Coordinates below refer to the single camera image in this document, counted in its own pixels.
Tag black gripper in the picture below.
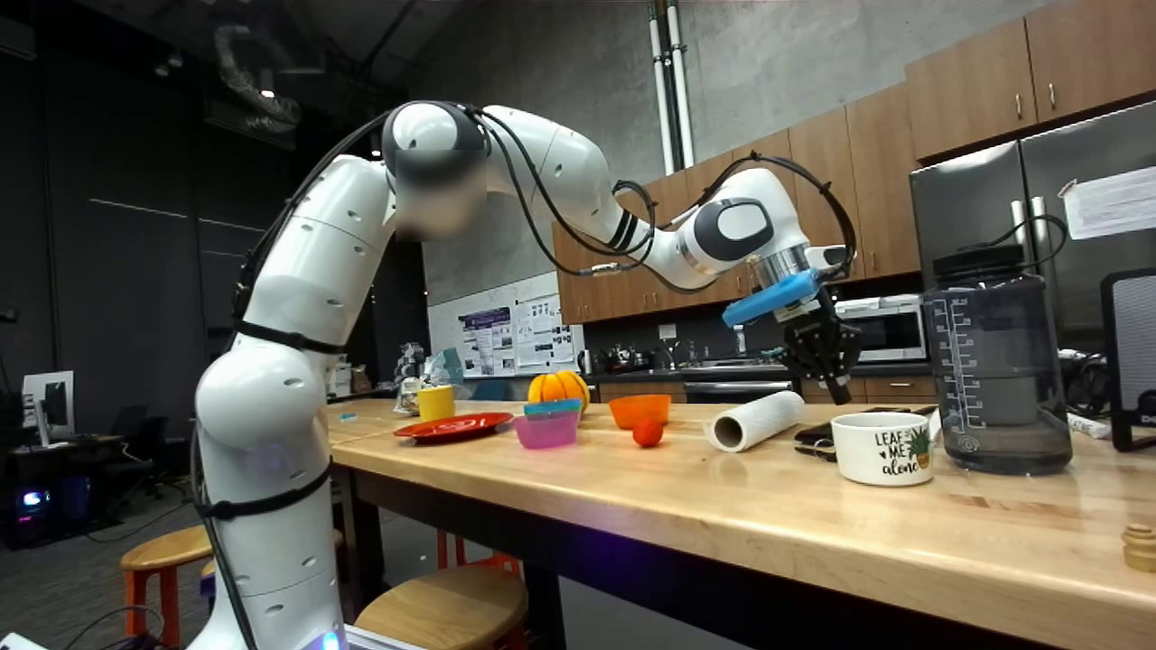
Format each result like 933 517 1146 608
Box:
780 301 862 410

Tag white printed mug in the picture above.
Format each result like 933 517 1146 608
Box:
830 411 938 490

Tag yellow mug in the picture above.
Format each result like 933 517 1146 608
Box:
414 379 458 428

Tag silver microwave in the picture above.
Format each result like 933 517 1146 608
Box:
836 292 933 370

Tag white paper towel roll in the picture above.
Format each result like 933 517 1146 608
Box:
703 386 812 458

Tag dark clear measuring pitcher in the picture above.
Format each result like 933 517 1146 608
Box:
921 247 1079 480

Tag orange bowl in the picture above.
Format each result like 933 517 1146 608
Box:
607 391 677 434

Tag orange pumpkin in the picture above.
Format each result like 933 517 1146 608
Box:
525 366 591 418

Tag stainless steel refrigerator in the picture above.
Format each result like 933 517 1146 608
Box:
912 98 1156 428

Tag green bowl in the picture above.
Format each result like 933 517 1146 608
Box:
521 398 586 423

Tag pink bowl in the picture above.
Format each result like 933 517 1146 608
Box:
513 411 580 456

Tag black tablet screen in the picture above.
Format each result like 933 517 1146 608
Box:
1102 263 1156 458

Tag white paper on refrigerator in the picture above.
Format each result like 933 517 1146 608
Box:
1057 164 1156 247

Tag tan round stack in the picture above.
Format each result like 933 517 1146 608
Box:
1120 521 1156 578

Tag brown cabinets above refrigerator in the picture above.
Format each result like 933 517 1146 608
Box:
904 0 1156 168

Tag red plate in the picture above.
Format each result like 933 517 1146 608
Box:
391 410 517 447

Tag round wooden stool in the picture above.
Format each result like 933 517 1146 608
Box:
119 521 224 650
350 559 533 650

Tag small desktop monitor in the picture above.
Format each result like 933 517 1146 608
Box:
19 366 78 452

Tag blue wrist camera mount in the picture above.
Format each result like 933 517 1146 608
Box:
720 263 836 333

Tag brown wall cabinets row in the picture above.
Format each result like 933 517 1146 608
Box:
552 81 924 328

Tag black metal table frame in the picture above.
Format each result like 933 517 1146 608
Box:
329 462 1051 650

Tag black robot arm cables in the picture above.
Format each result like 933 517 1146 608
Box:
189 102 859 650

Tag white wall poster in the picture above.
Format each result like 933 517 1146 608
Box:
425 271 589 383

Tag red metal stool frame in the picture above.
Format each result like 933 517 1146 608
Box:
429 529 525 586

